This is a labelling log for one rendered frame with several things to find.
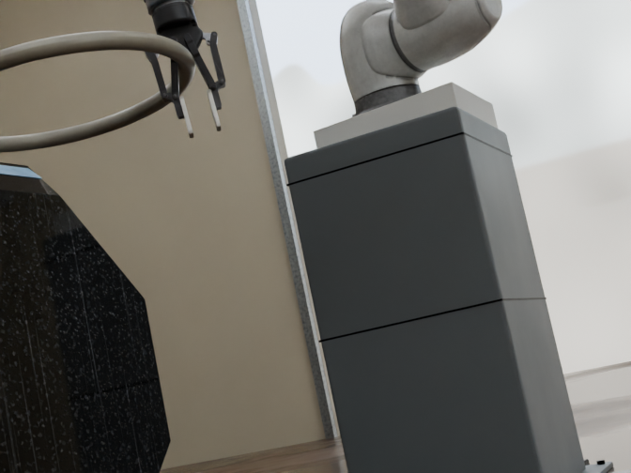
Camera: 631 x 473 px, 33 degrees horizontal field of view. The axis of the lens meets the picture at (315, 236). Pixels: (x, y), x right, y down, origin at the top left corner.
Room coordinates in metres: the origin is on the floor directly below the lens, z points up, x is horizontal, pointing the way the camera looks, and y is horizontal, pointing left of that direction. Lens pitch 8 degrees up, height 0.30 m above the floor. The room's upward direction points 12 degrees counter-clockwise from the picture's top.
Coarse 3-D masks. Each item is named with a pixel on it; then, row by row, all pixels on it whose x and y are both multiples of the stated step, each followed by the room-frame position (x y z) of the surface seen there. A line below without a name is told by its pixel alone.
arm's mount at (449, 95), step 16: (416, 96) 2.15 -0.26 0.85; (432, 96) 2.14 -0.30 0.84; (448, 96) 2.13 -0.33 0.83; (464, 96) 2.19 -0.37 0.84; (368, 112) 2.20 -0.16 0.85; (384, 112) 2.18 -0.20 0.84; (400, 112) 2.17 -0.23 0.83; (416, 112) 2.16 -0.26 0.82; (432, 112) 2.14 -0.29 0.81; (480, 112) 2.29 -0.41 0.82; (336, 128) 2.23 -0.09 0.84; (352, 128) 2.21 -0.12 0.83; (368, 128) 2.20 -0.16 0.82; (320, 144) 2.24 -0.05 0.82
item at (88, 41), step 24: (24, 48) 1.55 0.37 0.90; (48, 48) 1.56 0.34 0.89; (72, 48) 1.57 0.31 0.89; (96, 48) 1.59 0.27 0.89; (120, 48) 1.62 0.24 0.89; (144, 48) 1.65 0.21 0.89; (168, 48) 1.69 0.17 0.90; (192, 72) 1.83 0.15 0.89; (96, 120) 2.02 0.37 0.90; (120, 120) 2.00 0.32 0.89; (0, 144) 1.94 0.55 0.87; (24, 144) 1.98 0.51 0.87; (48, 144) 2.00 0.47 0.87
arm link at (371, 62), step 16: (368, 0) 2.29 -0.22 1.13; (384, 0) 2.29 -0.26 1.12; (352, 16) 2.28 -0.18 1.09; (368, 16) 2.26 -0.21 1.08; (384, 16) 2.24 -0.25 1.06; (352, 32) 2.27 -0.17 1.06; (368, 32) 2.25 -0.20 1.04; (384, 32) 2.22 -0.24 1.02; (352, 48) 2.28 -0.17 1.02; (368, 48) 2.25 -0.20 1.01; (384, 48) 2.23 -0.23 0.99; (352, 64) 2.29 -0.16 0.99; (368, 64) 2.26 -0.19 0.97; (384, 64) 2.24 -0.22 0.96; (400, 64) 2.24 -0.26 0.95; (352, 80) 2.30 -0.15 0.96; (368, 80) 2.27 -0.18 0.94; (384, 80) 2.26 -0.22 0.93; (400, 80) 2.27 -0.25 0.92; (416, 80) 2.30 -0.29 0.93; (352, 96) 2.33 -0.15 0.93
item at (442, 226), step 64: (384, 128) 2.14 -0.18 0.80; (448, 128) 2.09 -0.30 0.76; (320, 192) 2.21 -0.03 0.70; (384, 192) 2.15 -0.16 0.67; (448, 192) 2.10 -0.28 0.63; (512, 192) 2.36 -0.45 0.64; (320, 256) 2.22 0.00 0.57; (384, 256) 2.16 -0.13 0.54; (448, 256) 2.11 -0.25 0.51; (512, 256) 2.23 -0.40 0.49; (320, 320) 2.23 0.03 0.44; (384, 320) 2.17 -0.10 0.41; (448, 320) 2.12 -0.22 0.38; (512, 320) 2.11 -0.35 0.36; (384, 384) 2.19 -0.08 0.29; (448, 384) 2.13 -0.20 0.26; (512, 384) 2.08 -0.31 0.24; (384, 448) 2.20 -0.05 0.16; (448, 448) 2.14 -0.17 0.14; (512, 448) 2.09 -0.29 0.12; (576, 448) 2.39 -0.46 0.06
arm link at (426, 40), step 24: (408, 0) 2.14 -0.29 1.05; (432, 0) 2.12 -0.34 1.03; (456, 0) 2.10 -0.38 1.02; (480, 0) 2.10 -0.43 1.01; (408, 24) 2.17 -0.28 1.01; (432, 24) 2.14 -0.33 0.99; (456, 24) 2.12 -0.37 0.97; (480, 24) 2.12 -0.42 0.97; (408, 48) 2.20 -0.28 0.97; (432, 48) 2.18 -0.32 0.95; (456, 48) 2.17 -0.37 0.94
